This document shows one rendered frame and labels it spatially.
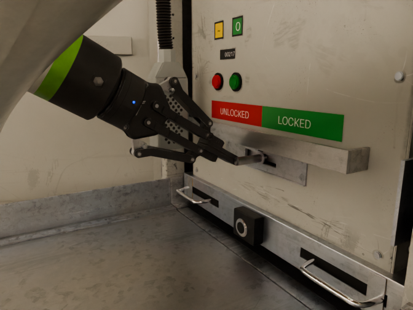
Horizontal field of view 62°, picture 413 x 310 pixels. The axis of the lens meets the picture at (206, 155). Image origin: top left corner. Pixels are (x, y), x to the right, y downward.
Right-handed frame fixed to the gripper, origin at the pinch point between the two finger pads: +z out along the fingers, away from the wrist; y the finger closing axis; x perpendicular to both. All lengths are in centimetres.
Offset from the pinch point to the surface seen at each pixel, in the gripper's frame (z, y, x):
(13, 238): -17.3, 30.9, -24.3
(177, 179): 10.5, 8.0, -25.5
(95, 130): -8.4, 6.1, -39.4
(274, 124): 4.0, -7.6, 5.1
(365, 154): 3.9, -6.0, 21.9
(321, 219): 10.0, 2.9, 15.7
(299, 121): 3.4, -8.6, 10.4
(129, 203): 1.8, 17.4, -25.5
